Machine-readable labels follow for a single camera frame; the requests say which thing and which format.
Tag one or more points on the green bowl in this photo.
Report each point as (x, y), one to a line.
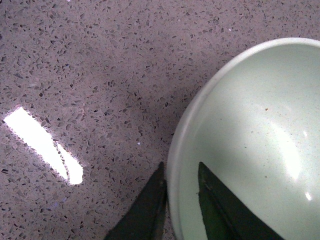
(256, 126)

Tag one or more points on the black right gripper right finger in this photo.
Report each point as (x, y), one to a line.
(224, 216)

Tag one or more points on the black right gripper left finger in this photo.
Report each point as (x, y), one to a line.
(146, 217)

